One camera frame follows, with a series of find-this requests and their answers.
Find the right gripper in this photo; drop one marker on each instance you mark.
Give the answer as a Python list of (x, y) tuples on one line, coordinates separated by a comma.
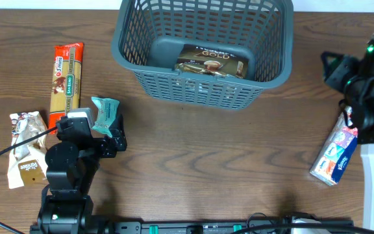
[(337, 72)]

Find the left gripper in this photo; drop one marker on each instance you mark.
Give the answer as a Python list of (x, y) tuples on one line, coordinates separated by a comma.
[(108, 149)]

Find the teal wipes packet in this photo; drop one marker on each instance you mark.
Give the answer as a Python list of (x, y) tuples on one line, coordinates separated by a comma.
[(107, 110)]

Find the Kleenex tissue multipack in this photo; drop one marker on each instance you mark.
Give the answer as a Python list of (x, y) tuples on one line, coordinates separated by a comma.
[(335, 153)]

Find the gold coffee bag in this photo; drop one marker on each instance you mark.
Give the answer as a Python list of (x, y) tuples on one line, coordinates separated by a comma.
[(205, 61)]

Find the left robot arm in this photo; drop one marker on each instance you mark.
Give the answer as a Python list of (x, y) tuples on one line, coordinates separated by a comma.
[(71, 166)]

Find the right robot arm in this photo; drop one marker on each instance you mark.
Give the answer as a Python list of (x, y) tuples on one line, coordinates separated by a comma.
[(362, 118)]

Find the orange spaghetti packet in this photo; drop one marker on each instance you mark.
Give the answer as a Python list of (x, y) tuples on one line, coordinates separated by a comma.
[(66, 81)]

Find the white brown snack bag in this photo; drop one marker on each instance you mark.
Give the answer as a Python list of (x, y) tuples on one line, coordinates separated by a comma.
[(27, 162)]

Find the grey plastic basket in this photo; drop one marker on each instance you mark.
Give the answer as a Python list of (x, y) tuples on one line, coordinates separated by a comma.
[(150, 34)]

